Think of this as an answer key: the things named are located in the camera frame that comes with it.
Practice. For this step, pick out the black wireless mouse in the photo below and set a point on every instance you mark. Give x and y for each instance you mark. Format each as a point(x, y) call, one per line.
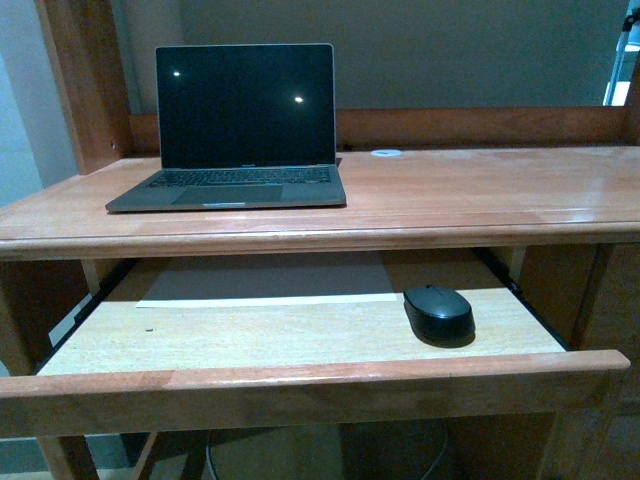
point(439, 314)

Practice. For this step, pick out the grey laptop computer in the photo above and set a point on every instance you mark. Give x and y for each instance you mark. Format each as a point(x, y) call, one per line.
point(242, 127)

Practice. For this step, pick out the wooden keyboard tray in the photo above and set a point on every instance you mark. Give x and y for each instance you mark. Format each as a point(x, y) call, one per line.
point(134, 367)

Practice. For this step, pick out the wooden desk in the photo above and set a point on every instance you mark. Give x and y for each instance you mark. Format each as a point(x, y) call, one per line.
point(466, 178)

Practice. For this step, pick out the white cable grommet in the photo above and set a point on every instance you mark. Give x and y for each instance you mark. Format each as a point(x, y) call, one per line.
point(386, 153)

